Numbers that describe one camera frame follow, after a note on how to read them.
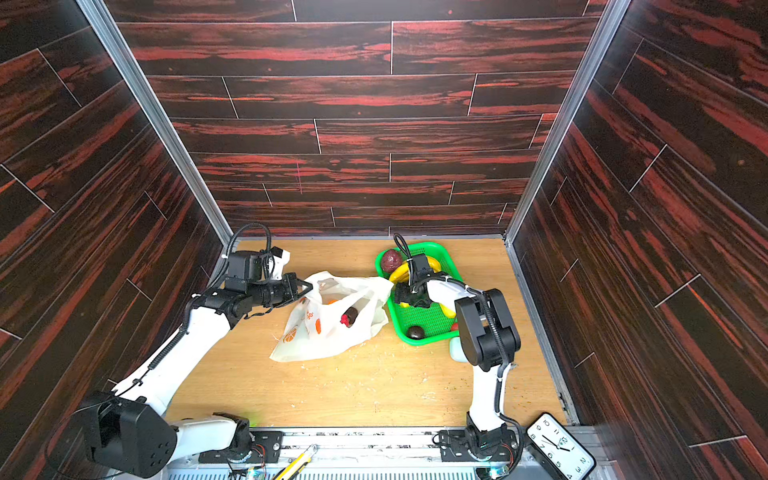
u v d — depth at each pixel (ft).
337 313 2.43
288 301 2.32
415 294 2.48
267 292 2.17
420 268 2.65
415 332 2.90
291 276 2.27
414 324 3.11
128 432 1.28
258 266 2.07
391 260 3.24
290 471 2.27
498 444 2.22
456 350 2.85
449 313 3.15
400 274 3.24
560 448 2.32
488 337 1.71
